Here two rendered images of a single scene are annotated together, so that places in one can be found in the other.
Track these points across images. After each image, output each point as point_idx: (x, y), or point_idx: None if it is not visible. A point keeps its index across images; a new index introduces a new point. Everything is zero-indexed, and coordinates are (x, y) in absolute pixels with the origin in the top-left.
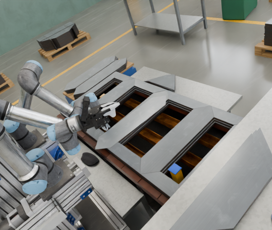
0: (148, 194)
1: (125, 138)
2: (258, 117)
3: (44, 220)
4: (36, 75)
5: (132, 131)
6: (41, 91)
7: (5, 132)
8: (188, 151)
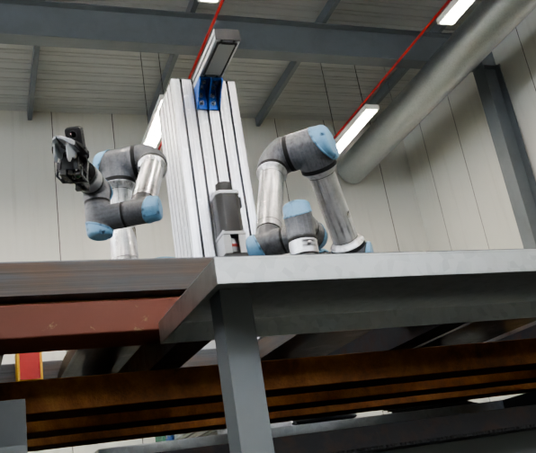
0: None
1: (258, 346)
2: None
3: None
4: (283, 149)
5: (272, 336)
6: (260, 175)
7: (223, 236)
8: (72, 355)
